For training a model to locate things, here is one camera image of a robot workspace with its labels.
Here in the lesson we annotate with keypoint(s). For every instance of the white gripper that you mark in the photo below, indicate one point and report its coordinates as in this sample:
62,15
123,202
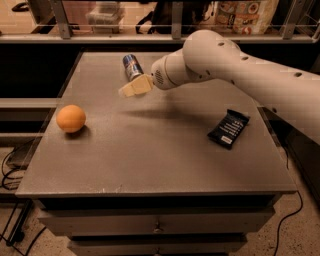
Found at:
159,75

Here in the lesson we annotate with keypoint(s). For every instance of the Red Bull can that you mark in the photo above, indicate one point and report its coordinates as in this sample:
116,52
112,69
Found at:
132,66

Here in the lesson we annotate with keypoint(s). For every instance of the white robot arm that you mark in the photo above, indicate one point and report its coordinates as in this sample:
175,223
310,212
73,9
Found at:
292,94

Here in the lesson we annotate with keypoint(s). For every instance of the clear plastic container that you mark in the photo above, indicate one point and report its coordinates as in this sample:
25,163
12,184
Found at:
105,17

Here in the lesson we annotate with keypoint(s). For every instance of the orange fruit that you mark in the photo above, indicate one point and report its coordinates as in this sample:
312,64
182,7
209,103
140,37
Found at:
71,118

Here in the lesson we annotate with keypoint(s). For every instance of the black bag on shelf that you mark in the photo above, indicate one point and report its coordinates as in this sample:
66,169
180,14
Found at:
187,16

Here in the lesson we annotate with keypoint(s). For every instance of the dark blue snack bar wrapper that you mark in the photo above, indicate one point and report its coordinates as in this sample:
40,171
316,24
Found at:
229,128

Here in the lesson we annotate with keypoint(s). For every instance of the grey drawer cabinet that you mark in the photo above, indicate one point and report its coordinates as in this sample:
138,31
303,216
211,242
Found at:
153,152

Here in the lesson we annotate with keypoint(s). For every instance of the colourful snack bag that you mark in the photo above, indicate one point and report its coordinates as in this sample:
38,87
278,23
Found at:
246,17

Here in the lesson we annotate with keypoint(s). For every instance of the upper drawer with knob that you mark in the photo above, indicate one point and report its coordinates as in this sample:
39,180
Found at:
154,222

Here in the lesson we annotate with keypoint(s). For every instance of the lower drawer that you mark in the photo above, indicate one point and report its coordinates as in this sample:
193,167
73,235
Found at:
158,246

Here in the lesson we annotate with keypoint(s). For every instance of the grey metal shelf rail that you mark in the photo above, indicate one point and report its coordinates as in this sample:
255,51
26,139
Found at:
294,21

